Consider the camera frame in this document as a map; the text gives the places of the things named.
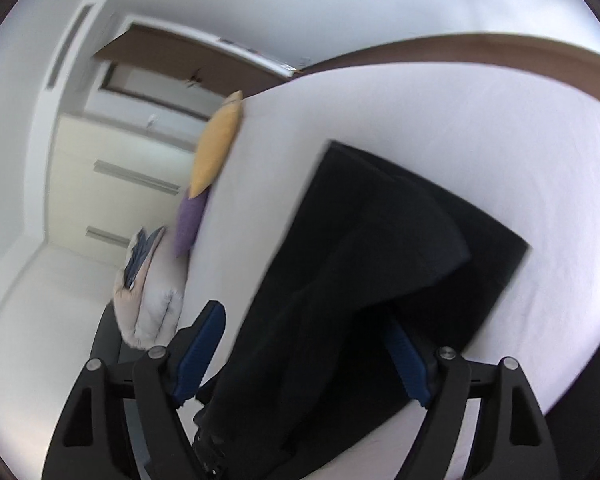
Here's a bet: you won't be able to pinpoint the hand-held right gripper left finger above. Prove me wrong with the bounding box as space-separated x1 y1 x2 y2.
42 301 227 480

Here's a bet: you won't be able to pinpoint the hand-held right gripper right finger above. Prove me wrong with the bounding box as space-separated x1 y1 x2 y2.
385 316 554 480

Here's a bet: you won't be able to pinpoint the black pants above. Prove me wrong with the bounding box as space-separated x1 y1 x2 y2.
194 141 531 480

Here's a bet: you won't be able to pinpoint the white folded duvet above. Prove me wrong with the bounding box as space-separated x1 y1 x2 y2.
112 225 192 350

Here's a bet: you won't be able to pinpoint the blue patterned cloth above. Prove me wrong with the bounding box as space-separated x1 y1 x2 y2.
124 227 165 291

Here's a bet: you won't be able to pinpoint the purple pillow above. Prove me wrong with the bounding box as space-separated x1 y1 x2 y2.
174 189 212 257

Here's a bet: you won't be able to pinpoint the cream wardrobe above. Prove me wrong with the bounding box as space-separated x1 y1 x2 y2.
47 111 201 275

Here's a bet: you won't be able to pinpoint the yellow pillow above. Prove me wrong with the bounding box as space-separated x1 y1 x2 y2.
189 91 244 199

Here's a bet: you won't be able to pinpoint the white bed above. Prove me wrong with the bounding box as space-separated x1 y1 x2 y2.
172 67 600 480

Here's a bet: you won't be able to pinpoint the brown wooden door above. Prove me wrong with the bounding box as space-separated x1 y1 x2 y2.
94 22 299 100

